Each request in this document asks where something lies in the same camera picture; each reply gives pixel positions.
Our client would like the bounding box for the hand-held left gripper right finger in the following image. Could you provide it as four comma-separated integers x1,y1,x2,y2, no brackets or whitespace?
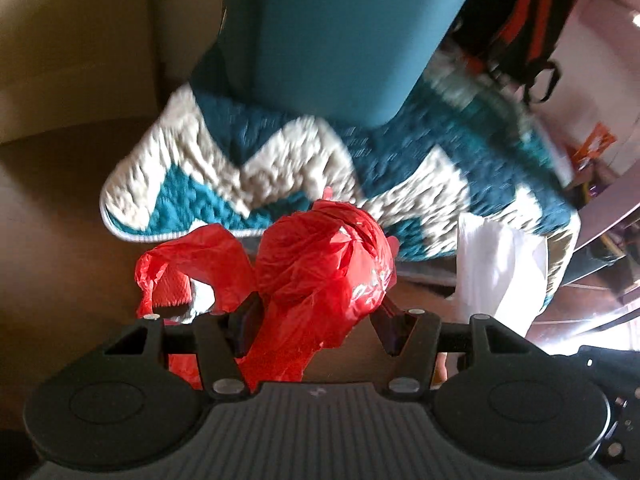
371,299,547,398

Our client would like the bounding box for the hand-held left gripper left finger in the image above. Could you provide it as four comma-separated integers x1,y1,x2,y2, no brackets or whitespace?
101,292,264,403

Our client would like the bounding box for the red plastic bag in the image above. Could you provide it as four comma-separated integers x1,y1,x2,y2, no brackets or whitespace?
136,187,401,394

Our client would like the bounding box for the white plastic bag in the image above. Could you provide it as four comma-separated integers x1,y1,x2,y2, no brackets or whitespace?
444,212,552,339

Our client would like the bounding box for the teal plastic bin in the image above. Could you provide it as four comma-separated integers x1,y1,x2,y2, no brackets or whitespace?
217,0,489,129

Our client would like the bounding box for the teal white zigzag quilt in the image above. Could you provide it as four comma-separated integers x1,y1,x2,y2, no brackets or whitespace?
100,50,582,307

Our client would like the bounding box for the orange snack packet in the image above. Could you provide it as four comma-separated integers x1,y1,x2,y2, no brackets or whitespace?
570,124,622,172

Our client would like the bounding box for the beige wooden wardrobe door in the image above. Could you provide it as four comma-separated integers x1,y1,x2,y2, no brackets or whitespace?
0,0,167,147

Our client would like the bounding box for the black orange backpack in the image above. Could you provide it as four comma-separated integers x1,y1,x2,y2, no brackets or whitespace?
454,0,577,107

